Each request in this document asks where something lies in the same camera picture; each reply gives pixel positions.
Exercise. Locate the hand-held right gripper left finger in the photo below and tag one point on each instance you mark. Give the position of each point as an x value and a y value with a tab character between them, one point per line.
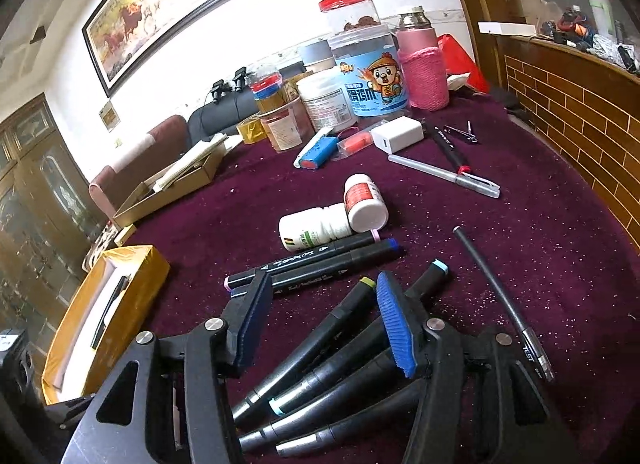
252	326

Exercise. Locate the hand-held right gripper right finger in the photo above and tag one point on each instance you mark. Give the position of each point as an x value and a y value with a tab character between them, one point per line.
395	329

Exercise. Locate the black marker cyan cap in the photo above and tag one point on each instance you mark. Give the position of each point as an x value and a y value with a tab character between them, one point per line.
345	349

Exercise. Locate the black marker yellow cap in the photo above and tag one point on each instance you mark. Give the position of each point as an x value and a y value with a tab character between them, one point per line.
325	334

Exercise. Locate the black marker blue cap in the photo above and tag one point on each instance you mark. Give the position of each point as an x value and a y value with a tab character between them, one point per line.
340	264

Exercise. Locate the black marker pink cap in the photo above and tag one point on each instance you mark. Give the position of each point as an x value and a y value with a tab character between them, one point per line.
310	254

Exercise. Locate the black marker grey cap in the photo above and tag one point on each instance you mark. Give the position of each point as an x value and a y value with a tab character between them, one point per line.
360	419

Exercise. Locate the black marker dark cap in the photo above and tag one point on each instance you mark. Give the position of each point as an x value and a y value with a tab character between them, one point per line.
320	406

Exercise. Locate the black marker green cap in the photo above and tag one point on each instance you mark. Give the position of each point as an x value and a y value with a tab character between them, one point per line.
107	314

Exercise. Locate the black pen textured grip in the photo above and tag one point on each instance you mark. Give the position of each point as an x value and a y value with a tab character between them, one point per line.
495	284

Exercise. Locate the yellow cardboard tray box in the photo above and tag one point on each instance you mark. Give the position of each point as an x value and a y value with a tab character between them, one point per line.
145	269

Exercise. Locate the white pill bottle green label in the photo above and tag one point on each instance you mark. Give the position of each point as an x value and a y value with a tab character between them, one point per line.
312	229

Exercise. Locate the white pill bottle red label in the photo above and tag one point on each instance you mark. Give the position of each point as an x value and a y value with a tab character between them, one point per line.
365	199

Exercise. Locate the wooden glass door cabinet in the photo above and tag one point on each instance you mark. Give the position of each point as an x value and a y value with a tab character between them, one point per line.
35	224

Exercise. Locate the patterned cushion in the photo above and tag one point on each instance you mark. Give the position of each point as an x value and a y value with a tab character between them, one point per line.
100	244

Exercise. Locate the translucent white pen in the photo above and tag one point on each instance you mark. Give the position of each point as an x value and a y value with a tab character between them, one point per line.
440	174

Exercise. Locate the cardboard box with papers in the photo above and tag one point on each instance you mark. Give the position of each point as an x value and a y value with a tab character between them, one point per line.
165	189

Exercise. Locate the blue and red lighter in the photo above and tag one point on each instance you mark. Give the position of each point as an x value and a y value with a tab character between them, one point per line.
316	148

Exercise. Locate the red item in plastic bag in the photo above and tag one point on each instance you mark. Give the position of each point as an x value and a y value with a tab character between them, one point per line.
355	143

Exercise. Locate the white charger block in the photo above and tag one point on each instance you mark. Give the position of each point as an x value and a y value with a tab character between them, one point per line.
397	136

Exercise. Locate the yellow tape roll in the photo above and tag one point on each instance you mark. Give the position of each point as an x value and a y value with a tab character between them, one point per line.
250	130

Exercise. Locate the clear cup with label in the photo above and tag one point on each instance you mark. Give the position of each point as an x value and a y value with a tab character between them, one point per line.
282	127

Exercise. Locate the brown armchair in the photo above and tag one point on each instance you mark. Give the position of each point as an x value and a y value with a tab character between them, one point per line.
130	164

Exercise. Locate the metal nail clipper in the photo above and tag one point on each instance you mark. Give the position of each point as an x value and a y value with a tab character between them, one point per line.
460	132

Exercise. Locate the black leather sofa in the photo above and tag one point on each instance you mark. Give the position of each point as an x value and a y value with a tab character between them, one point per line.
220	114

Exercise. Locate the white plastic jar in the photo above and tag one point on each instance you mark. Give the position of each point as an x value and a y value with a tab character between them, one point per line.
325	104

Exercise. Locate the amber bottle red blue lid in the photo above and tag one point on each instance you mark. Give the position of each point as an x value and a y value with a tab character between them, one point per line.
267	92

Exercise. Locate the pink thermos knitted sleeve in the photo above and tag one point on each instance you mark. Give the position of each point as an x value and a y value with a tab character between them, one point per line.
422	64

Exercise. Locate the grey can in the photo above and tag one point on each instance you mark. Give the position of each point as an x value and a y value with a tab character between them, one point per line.
316	57

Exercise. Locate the brick pattern wooden counter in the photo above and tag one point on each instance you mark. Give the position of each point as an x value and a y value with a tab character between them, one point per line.
575	109

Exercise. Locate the flat white box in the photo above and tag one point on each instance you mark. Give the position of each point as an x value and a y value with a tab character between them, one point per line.
505	28

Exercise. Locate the framed horse painting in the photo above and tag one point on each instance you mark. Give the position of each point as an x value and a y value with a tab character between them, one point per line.
170	14

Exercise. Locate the pile of clutter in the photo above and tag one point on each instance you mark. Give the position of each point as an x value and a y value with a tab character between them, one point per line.
585	29

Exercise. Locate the small gold wall plaque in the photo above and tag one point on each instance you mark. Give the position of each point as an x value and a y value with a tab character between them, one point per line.
109	115

